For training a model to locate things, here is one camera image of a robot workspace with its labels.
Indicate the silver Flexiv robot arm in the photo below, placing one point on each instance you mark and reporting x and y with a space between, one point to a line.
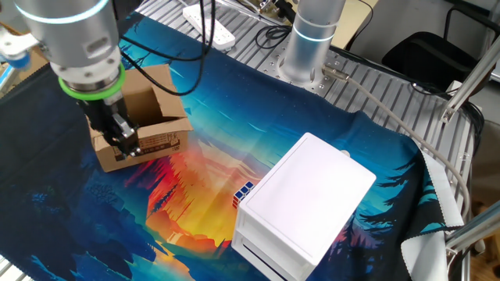
70 39

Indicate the white power strip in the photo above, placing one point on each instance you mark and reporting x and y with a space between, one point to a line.
213 27

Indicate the blue faced Rubik's cube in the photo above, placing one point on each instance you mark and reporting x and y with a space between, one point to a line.
242 192

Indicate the colourful landscape print cloth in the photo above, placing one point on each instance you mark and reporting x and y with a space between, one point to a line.
234 117

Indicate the white plastic enclosure box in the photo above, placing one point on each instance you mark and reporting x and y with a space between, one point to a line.
304 195

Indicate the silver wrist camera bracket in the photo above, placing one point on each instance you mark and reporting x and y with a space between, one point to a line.
15 45

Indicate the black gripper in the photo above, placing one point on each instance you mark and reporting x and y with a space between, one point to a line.
101 117

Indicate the small brown cardboard box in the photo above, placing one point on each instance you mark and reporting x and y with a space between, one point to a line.
160 134

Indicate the aluminium frame profile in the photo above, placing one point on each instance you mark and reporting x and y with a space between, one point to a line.
472 230
472 76

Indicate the black office chair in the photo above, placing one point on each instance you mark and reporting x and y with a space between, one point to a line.
429 58

